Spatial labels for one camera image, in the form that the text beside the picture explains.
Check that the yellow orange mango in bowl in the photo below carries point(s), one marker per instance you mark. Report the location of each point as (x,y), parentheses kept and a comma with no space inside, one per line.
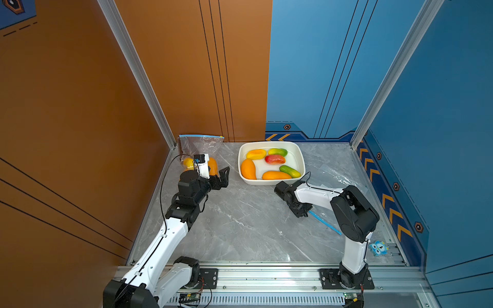
(257,154)

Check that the green circuit board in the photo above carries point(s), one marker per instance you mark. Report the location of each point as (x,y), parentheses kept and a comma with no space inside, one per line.
(190,298)

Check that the red apple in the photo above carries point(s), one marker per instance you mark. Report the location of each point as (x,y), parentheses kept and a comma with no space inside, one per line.
(275,159)

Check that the spare clear zip-top bag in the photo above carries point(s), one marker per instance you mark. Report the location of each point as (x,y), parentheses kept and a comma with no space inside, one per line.
(355,215)

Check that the white fruit bowl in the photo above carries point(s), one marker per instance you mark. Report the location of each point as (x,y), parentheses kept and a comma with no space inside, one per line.
(294,160)

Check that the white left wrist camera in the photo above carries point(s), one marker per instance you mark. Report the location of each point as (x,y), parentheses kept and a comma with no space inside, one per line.
(202,165)

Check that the small blue owl toy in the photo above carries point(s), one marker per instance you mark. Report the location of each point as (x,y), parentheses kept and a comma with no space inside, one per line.
(378,248)

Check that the aluminium front rail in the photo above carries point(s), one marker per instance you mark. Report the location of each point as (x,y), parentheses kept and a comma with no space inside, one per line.
(291,284)

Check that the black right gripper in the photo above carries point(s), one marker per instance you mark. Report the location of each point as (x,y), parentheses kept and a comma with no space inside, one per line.
(299,213)

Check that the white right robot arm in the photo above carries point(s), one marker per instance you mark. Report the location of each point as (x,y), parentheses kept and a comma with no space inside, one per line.
(353,271)

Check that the green mango in bowl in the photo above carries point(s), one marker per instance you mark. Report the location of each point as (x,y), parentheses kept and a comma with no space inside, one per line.
(290,171)

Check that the clear zip-top bag blue zipper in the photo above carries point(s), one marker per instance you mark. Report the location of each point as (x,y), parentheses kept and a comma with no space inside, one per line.
(192,144)

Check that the yellow orange mango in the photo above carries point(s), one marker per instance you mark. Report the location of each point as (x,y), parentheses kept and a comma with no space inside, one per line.
(188,163)
(257,154)

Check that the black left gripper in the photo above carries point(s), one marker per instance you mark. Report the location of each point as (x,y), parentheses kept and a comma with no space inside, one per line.
(222,180)

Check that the green yellow mango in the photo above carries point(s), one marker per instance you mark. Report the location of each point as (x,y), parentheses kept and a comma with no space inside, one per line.
(278,151)

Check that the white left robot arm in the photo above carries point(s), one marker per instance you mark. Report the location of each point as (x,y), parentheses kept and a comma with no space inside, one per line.
(145,285)

